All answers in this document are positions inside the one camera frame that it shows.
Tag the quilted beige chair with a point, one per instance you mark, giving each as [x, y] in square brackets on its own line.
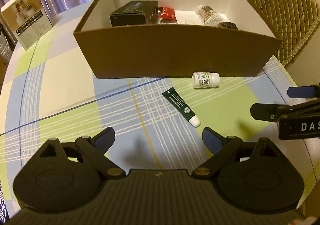
[296, 21]

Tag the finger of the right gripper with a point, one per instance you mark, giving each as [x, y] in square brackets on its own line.
[273, 113]
[307, 92]

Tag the brown velvet scrunchie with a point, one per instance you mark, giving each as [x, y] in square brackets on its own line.
[227, 25]

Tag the red snack packet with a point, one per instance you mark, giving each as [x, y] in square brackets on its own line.
[166, 15]

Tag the large brown cardboard box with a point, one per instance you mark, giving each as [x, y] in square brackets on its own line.
[177, 50]

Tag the cotton swab bag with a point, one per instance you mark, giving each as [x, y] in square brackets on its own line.
[208, 16]

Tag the plaid tablecloth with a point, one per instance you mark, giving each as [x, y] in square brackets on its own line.
[49, 90]

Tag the black product box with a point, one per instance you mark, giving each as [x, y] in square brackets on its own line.
[135, 13]

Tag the dark green cream tube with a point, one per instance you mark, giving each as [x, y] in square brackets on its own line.
[181, 106]

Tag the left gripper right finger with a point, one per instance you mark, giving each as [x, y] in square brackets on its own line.
[222, 148]

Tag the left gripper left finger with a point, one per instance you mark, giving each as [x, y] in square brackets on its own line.
[93, 150]

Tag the white photo product box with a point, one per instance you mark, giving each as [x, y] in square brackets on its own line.
[27, 20]

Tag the white pill bottle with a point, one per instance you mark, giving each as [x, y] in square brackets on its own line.
[205, 80]

